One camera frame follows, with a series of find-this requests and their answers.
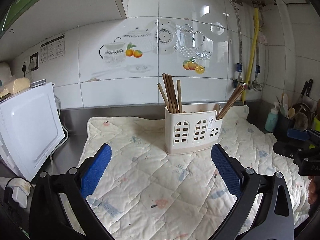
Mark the white power adapter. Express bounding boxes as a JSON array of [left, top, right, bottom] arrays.
[[5, 177, 31, 209]]

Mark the green wall cabinet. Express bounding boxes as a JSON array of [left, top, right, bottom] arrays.
[[0, 0, 128, 41]]

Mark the yellow gas hose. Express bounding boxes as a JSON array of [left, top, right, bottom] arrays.
[[241, 7, 260, 106]]

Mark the beige plastic utensil holder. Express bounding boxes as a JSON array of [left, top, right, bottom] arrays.
[[165, 103, 223, 155]]

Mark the cream quilted mat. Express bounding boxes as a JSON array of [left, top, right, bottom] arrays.
[[80, 106, 309, 239]]

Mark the white rice spoon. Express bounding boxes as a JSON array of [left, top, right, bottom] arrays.
[[282, 93, 289, 118]]

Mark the black utensil pot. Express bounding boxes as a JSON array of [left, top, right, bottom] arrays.
[[274, 103, 312, 135]]

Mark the white microwave oven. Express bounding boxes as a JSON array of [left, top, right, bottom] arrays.
[[0, 83, 65, 181]]

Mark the green plastic basket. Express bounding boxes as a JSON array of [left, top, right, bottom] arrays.
[[309, 116, 320, 148]]

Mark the teal soap bottle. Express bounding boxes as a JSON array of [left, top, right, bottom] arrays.
[[264, 102, 279, 132]]

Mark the person's right hand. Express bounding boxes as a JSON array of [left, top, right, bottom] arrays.
[[308, 176, 318, 205]]

